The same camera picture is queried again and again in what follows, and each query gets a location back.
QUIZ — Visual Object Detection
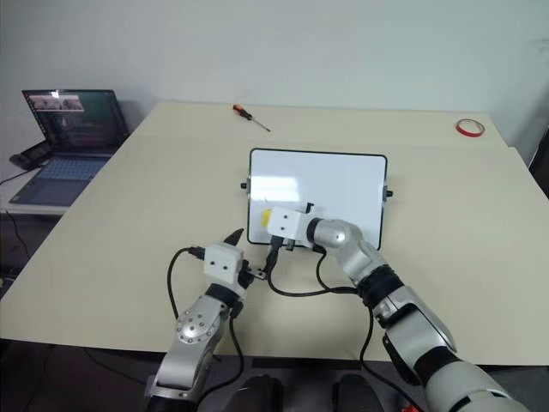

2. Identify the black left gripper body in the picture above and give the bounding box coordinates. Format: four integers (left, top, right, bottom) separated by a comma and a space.
238, 258, 268, 290

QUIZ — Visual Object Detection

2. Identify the black-framed whiteboard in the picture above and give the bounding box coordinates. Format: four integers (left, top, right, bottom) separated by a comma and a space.
247, 148, 389, 251

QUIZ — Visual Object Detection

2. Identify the black rounded shape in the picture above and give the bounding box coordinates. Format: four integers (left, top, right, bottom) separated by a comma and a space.
332, 373, 389, 412
231, 373, 287, 412

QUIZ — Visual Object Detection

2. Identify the orange and black screwdriver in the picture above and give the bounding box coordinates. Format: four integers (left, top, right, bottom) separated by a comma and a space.
232, 104, 272, 133

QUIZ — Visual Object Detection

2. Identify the open laptop computer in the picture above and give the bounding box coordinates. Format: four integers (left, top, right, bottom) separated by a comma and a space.
9, 88, 130, 206

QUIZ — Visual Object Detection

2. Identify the red tape roll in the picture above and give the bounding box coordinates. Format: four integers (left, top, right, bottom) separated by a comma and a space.
455, 118, 486, 139

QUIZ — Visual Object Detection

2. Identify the black handheld device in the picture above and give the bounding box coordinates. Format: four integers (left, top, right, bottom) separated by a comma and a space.
9, 143, 53, 169

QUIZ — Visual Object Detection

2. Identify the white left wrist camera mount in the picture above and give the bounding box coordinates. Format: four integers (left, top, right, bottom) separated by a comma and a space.
203, 243, 246, 301

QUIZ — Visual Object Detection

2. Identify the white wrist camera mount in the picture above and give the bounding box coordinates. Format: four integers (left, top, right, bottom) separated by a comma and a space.
266, 206, 311, 250
203, 243, 246, 301

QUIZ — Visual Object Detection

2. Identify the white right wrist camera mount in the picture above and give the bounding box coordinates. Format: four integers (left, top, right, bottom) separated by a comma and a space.
266, 206, 311, 250

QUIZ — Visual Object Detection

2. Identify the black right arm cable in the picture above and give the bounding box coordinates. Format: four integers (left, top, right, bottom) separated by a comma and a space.
264, 238, 419, 409

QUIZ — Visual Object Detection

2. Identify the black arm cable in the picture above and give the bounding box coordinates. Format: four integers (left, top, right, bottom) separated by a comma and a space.
264, 238, 419, 409
166, 245, 246, 404

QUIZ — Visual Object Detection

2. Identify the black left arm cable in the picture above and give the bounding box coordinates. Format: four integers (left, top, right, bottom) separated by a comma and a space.
166, 245, 246, 404

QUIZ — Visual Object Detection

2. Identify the black table frame bar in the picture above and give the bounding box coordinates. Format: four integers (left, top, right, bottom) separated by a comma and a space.
251, 356, 362, 371

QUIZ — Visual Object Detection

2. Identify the thin black laptop cable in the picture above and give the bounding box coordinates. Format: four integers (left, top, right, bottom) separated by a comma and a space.
0, 169, 31, 186

